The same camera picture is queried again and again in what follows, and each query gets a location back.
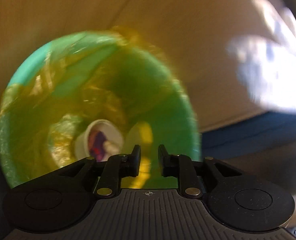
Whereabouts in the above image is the yellow white sponge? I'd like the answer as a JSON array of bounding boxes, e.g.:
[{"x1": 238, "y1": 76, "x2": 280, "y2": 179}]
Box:
[{"x1": 123, "y1": 121, "x2": 153, "y2": 189}]

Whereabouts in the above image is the white paper cup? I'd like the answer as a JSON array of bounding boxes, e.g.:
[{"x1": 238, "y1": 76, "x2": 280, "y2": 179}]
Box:
[{"x1": 74, "y1": 119, "x2": 124, "y2": 162}]

